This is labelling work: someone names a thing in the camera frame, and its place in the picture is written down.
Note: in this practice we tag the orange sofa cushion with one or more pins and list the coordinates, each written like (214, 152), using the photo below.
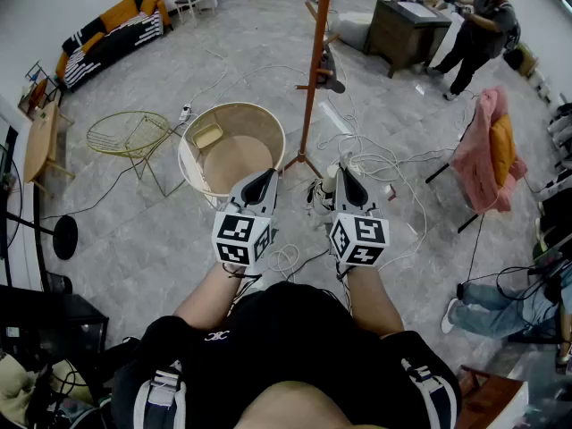
(93, 42)
(118, 14)
(152, 0)

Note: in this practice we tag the beige bag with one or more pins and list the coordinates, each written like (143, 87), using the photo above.
(18, 382)

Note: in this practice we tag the pink cloth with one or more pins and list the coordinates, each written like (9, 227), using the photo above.
(473, 150)

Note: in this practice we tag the orange chair cushion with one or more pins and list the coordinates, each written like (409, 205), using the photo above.
(502, 150)

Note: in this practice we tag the white floor cushion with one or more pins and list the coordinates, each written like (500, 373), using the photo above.
(355, 29)

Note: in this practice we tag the brown wooden stool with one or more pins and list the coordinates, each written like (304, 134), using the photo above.
(491, 400)

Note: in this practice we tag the white power strip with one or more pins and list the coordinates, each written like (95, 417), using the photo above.
(185, 113)

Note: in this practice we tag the black floor fan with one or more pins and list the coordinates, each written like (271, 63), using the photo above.
(65, 237)

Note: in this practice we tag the person's right forearm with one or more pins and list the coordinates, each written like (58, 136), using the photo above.
(371, 297)

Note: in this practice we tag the black cabinet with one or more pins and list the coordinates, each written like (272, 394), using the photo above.
(44, 320)

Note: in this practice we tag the person's chin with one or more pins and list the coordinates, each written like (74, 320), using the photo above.
(295, 407)

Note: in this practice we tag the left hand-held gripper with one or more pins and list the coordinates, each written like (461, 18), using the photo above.
(243, 235)

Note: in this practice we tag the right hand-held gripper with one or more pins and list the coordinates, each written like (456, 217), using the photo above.
(362, 235)

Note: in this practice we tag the black orange striped sofa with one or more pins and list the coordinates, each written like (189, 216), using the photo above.
(116, 45)

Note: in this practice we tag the black chair frame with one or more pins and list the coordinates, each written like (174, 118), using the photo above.
(440, 172)

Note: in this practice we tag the black and white sneaker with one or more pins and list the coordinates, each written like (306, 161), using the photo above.
(321, 199)

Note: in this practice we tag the white sheet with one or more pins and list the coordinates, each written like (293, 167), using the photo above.
(418, 9)

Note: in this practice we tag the yellow-brown box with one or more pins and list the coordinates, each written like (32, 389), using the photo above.
(527, 61)

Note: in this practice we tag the person's black shirt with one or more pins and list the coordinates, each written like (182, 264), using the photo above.
(290, 329)

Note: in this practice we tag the dark wooden cabinet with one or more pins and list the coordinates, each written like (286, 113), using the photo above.
(402, 38)

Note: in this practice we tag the light wooden table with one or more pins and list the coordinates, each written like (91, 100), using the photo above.
(40, 141)

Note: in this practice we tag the small black metal rack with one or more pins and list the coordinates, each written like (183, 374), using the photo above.
(44, 88)

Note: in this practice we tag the small black bin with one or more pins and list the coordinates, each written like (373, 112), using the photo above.
(59, 283)

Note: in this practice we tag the brown wooden coat rack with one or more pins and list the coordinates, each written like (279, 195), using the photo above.
(316, 61)

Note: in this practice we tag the small red plastic piece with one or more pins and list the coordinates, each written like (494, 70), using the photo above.
(392, 193)

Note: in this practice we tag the person's left forearm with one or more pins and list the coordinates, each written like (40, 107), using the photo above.
(210, 293)

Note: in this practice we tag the small cream tray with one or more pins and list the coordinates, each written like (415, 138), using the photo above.
(207, 136)

